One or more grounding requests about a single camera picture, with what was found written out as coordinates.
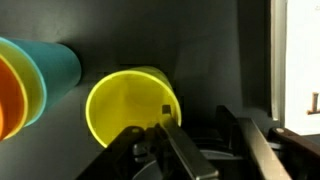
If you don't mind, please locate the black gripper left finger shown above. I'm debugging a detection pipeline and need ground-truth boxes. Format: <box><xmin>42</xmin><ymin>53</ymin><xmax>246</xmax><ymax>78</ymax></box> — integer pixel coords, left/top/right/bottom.
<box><xmin>75</xmin><ymin>104</ymin><xmax>220</xmax><ymax>180</ymax></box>

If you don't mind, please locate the yellow plastic cup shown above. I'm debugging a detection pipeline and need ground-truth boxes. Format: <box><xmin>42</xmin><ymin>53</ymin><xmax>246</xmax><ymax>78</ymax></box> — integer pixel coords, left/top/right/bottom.
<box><xmin>0</xmin><ymin>41</ymin><xmax>46</xmax><ymax>141</ymax></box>
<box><xmin>85</xmin><ymin>65</ymin><xmax>183</xmax><ymax>149</ymax></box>

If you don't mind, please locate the blue plastic cup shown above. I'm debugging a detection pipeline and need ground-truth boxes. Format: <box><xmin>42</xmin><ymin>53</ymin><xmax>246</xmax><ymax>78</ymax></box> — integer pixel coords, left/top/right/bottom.
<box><xmin>0</xmin><ymin>37</ymin><xmax>83</xmax><ymax>128</ymax></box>

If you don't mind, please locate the orange plastic cup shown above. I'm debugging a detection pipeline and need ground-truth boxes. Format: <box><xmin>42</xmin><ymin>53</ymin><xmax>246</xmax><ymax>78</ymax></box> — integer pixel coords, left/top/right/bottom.
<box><xmin>0</xmin><ymin>54</ymin><xmax>29</xmax><ymax>142</ymax></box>

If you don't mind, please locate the Intelligent Robotic Systems book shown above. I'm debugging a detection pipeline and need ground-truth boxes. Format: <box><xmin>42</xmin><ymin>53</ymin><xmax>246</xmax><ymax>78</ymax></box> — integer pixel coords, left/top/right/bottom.
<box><xmin>270</xmin><ymin>0</ymin><xmax>320</xmax><ymax>136</ymax></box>

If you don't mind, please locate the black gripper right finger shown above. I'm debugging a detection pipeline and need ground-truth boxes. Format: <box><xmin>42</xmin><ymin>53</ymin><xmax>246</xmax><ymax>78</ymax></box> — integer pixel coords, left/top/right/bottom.
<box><xmin>215</xmin><ymin>105</ymin><xmax>320</xmax><ymax>180</ymax></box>

